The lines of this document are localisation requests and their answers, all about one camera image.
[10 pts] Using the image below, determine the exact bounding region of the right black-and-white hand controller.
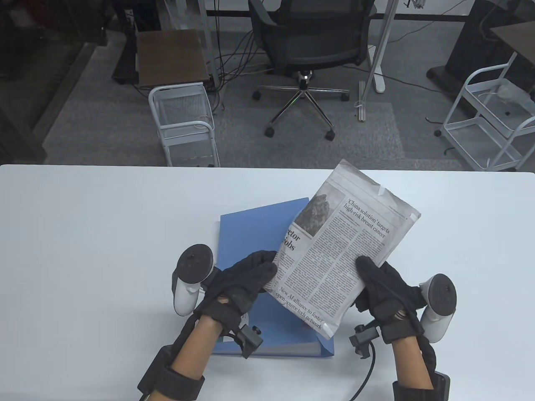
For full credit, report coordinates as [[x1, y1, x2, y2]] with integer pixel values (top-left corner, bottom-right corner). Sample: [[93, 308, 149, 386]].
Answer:
[[418, 274, 457, 344]]

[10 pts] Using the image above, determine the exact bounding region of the person's left hand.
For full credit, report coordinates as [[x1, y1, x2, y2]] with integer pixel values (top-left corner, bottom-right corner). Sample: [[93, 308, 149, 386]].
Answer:
[[193, 250, 278, 335]]

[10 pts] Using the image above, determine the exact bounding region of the small white wire cart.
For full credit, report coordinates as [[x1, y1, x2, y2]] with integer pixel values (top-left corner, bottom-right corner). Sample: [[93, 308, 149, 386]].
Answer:
[[148, 82, 221, 168]]

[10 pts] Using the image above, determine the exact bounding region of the black-and-white hand controller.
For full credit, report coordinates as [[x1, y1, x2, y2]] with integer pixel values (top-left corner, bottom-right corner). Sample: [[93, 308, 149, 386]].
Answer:
[[171, 244, 216, 317], [418, 274, 457, 344]]

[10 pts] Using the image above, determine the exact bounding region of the left black wrist camera strap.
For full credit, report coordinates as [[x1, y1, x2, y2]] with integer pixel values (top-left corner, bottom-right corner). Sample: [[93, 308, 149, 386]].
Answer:
[[137, 345, 206, 401]]

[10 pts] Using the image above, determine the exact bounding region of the person's left forearm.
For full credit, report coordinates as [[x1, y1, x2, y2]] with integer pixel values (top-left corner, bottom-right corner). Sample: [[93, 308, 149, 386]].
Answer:
[[148, 315, 224, 401]]

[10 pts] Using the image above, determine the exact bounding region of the person's right hand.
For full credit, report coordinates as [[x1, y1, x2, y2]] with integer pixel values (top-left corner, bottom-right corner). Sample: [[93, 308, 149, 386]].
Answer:
[[353, 256, 427, 345]]

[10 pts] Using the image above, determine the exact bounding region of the black-and-white newspaper material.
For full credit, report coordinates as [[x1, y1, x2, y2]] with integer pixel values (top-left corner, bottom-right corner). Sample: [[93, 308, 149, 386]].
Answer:
[[263, 159, 421, 340]]

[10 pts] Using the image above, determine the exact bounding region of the white desk leg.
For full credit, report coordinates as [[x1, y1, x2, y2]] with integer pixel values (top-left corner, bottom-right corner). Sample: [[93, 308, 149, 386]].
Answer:
[[196, 0, 223, 89], [355, 0, 400, 122]]

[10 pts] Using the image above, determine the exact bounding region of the large white wire cart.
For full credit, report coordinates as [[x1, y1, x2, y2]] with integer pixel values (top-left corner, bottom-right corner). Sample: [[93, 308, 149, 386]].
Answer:
[[435, 52, 535, 172]]

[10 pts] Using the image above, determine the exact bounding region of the dark wooden desk top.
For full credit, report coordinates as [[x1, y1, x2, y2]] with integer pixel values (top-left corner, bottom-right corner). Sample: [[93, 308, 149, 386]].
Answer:
[[490, 21, 535, 67]]

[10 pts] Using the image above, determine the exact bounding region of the left black-and-white hand controller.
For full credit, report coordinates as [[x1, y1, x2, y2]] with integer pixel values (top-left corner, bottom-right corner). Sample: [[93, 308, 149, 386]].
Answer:
[[171, 244, 216, 317]]

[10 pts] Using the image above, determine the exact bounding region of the black wrist camera strap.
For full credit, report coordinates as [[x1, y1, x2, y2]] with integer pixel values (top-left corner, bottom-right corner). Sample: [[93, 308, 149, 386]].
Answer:
[[392, 372, 452, 401], [137, 345, 206, 401]]

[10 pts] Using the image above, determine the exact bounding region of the black desk base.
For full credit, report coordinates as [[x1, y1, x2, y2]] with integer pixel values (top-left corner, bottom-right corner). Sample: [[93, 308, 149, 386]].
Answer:
[[426, 0, 515, 99]]

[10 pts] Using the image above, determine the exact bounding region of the clear plastic bag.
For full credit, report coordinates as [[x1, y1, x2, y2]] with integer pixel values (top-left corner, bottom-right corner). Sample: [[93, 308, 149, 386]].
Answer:
[[495, 79, 531, 105]]

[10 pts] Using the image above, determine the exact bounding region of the brown wooden side table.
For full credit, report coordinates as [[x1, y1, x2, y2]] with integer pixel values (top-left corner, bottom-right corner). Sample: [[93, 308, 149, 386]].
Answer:
[[136, 29, 210, 88]]

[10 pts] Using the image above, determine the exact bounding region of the right black wrist camera strap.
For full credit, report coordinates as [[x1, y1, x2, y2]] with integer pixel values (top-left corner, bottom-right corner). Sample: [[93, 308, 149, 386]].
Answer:
[[392, 372, 452, 401]]

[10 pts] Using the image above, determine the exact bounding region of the black office chair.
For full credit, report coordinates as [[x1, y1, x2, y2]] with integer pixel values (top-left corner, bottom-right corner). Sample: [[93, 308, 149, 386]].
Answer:
[[248, 0, 377, 141]]

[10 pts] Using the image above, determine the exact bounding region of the black rolling stand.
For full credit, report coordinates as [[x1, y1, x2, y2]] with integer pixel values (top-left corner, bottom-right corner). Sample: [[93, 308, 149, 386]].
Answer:
[[112, 0, 161, 86]]

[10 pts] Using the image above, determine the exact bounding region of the blue accordion folder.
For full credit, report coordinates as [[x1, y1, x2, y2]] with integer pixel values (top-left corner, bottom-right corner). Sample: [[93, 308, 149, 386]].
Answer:
[[211, 198, 336, 359]]

